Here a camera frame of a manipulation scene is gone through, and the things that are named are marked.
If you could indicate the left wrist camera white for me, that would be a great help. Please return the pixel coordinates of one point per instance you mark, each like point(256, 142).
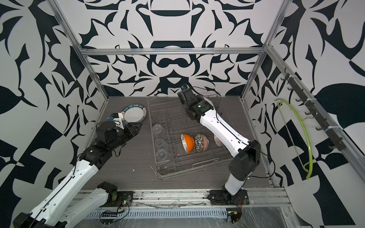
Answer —
point(117, 118)

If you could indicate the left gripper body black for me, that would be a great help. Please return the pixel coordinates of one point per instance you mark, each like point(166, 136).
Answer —
point(125, 136)

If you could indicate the green plastic hanger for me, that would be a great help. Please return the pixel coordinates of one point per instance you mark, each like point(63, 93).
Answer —
point(300, 141)

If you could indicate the white orange small bowl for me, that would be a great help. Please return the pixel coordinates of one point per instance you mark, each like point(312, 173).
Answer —
point(187, 142)

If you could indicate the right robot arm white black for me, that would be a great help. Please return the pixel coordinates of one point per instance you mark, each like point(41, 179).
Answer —
point(246, 154)

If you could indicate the clear smooth plastic cup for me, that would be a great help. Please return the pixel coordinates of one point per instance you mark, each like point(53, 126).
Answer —
point(157, 130)

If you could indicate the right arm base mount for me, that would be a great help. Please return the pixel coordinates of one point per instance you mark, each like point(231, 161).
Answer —
point(222, 197)

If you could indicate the aluminium frame bars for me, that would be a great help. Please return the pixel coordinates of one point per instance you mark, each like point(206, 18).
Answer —
point(352, 153)

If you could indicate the green rim lettered plate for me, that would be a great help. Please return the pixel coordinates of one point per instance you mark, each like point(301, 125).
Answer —
point(134, 113)

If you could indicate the white slotted cable duct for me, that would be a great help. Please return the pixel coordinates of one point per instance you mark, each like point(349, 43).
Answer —
point(217, 213)

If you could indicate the black white patterned bowl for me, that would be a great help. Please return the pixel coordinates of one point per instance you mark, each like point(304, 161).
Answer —
point(201, 143)

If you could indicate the frosted textured plastic cup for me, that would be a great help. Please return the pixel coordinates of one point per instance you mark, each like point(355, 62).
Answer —
point(161, 144)

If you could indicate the grey wire dish rack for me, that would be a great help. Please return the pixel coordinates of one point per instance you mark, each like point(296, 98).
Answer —
point(181, 145)

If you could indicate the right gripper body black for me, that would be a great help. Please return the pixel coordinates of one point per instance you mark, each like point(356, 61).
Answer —
point(201, 99)

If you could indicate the black wall hook rail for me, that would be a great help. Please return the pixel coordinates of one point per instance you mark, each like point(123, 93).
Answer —
point(314, 112)

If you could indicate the pink ribbed bowl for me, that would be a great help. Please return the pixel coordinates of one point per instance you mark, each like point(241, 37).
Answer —
point(218, 142)

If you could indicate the clear faceted plastic cup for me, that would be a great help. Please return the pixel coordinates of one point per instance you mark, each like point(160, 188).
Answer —
point(163, 157)

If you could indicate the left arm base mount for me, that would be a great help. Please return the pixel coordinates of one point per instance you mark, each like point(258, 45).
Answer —
point(118, 198)

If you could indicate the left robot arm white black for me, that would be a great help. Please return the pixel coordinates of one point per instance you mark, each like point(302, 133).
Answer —
point(54, 211)

